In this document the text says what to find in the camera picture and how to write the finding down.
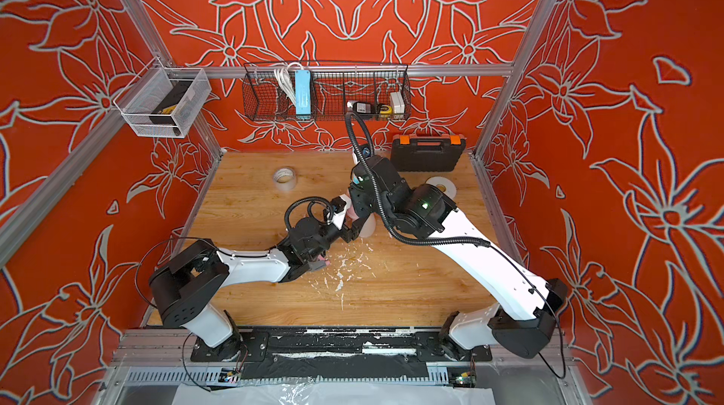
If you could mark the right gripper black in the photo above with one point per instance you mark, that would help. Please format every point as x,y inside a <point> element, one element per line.
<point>357,194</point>

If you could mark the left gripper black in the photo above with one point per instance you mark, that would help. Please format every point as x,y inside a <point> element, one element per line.
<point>354,230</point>

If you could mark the opaque pink spray bottle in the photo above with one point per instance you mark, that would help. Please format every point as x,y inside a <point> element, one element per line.
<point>351,213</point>

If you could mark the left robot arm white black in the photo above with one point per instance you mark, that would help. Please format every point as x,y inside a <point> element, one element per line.
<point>184,287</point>

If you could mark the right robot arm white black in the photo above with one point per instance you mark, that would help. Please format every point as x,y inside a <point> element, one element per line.
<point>523,318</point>

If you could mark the white spray bottle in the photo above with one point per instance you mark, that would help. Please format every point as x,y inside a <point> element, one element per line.
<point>369,227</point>

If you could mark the pink grey spray nozzle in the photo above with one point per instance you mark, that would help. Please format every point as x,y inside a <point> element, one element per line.
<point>320,263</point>

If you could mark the black orange tool case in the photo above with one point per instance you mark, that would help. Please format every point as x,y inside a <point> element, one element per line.
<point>424,153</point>

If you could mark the white tape roll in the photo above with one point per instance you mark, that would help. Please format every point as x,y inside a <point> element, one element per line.
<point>443,184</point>

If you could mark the clear tape roll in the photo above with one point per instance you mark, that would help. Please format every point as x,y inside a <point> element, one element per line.
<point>285,179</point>

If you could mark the white small box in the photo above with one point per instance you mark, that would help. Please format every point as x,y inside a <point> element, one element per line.
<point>398,105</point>

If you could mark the light blue box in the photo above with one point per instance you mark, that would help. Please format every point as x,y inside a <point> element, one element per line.
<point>303,94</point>

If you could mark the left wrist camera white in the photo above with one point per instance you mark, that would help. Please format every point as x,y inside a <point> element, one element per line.
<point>340,207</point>

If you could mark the black wire basket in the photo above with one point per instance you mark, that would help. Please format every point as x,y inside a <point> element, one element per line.
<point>337,88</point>

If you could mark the clear plastic wall bin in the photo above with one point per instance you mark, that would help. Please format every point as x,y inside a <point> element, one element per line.
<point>160,105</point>

